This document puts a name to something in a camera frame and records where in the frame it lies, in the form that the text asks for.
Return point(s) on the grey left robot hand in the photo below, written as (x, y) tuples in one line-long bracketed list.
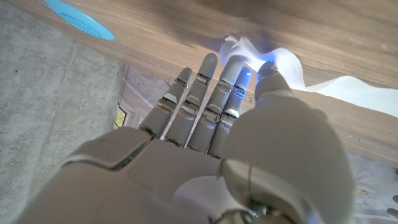
[(395, 199)]

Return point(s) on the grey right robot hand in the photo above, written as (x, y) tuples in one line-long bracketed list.
[(161, 180)]

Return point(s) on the white gauze bandage strip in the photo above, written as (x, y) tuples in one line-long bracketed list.
[(351, 90)]

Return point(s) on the blue disk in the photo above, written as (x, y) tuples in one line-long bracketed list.
[(81, 20)]

